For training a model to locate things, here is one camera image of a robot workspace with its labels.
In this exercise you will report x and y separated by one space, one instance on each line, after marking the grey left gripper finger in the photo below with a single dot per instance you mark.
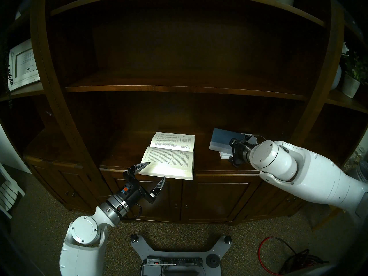
139 166
158 187

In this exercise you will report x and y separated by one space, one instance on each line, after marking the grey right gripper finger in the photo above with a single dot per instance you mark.
249 139

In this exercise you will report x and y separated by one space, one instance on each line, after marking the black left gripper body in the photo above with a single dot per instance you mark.
132 193

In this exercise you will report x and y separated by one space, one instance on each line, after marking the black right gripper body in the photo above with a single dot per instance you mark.
245 152

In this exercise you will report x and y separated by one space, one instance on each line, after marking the blue hardcover book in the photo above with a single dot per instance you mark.
222 139

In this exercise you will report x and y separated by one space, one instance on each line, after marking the paperback book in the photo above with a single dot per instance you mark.
169 157

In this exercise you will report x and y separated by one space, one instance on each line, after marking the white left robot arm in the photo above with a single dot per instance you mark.
83 232

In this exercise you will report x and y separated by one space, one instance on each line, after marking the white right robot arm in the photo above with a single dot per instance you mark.
316 172

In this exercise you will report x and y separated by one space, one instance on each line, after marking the white hardcover book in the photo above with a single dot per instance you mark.
224 155

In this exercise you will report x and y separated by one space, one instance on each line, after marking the black base knob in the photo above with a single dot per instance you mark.
228 239
134 238

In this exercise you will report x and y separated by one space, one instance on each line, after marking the grey electronics box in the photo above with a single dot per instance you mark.
172 264

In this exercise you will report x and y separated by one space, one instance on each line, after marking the black round base disc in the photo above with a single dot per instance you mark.
213 261

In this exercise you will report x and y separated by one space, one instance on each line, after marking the light wooden side table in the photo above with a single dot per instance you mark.
325 218

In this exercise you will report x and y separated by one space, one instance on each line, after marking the pale round vase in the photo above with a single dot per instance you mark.
336 77

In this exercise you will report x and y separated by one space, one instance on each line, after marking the clear glass jar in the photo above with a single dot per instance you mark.
355 160

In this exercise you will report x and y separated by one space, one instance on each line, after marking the dark wooden bookcase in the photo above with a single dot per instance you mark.
187 48

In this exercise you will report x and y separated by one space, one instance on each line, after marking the green plant in white pot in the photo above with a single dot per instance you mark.
350 87

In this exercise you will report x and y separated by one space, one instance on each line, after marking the white slatted chair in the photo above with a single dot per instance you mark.
10 192

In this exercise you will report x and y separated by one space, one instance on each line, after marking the white artificial flower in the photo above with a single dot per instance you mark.
345 48

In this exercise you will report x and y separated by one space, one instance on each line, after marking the white framed certificate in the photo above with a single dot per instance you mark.
26 64

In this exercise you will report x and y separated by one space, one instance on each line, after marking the dark trailing plant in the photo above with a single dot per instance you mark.
8 74

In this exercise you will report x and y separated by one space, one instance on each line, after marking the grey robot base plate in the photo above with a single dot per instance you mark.
181 249

